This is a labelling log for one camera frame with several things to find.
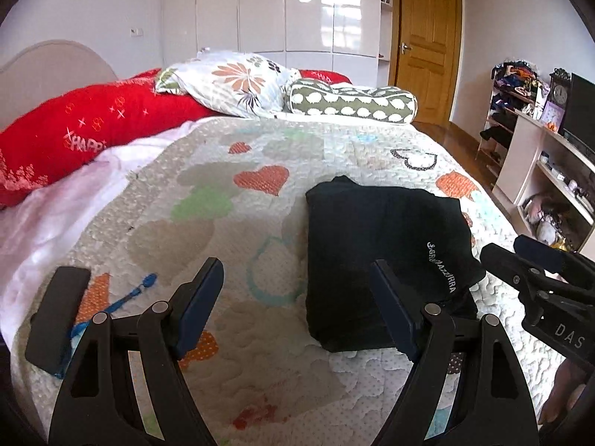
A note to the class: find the clothes rack with clothes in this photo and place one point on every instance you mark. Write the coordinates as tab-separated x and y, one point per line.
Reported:
504	102

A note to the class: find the white bed sheet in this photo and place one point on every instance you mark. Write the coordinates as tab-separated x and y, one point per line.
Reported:
46	213

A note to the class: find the heart patterned quilt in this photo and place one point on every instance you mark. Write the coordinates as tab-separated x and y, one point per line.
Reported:
232	223

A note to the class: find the floral pillow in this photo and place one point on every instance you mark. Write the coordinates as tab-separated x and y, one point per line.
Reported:
232	79

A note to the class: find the beige headboard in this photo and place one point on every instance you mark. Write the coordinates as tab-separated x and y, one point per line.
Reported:
51	69

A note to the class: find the black pants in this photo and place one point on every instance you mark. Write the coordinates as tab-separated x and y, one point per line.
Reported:
372	251

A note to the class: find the green patterned bolster pillow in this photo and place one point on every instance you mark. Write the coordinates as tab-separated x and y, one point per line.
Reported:
348	102

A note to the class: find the red pillow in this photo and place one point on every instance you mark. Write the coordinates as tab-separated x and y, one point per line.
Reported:
69	121

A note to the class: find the ornate table clock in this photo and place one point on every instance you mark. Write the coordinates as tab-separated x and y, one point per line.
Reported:
560	88

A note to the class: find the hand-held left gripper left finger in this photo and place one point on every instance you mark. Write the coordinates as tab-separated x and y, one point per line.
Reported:
200	306

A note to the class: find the black television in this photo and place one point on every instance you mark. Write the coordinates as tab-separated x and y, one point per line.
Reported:
581	107

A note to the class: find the black phone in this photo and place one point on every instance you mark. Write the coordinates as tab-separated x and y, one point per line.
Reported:
56	316

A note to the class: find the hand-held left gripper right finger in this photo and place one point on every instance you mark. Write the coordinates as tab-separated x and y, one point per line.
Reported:
395	306

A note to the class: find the white television cabinet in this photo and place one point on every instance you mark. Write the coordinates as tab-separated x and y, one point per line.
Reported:
525	158

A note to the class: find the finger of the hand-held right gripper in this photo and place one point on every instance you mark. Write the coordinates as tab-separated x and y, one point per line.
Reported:
541	255
506	262

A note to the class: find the wooden door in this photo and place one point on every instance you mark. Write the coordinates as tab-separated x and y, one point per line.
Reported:
430	46

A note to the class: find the white glossy wardrobe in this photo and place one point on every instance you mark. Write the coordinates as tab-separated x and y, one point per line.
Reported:
279	9

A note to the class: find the person's right hand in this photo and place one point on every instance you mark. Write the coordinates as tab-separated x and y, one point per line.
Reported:
560	395

